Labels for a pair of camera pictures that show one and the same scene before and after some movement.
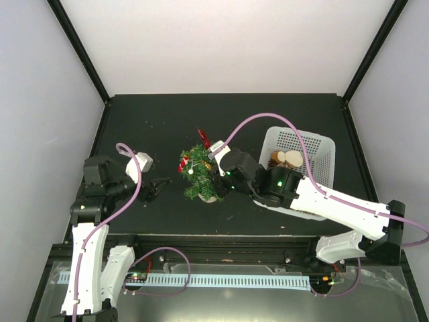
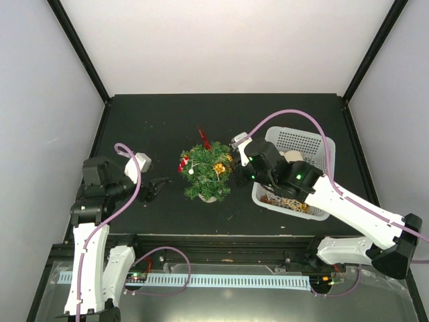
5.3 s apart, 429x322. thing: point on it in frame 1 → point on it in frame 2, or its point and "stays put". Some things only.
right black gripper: (220, 190) → (240, 180)
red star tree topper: (206, 141) stays put
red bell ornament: (184, 162) stays put
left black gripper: (150, 192) stays put
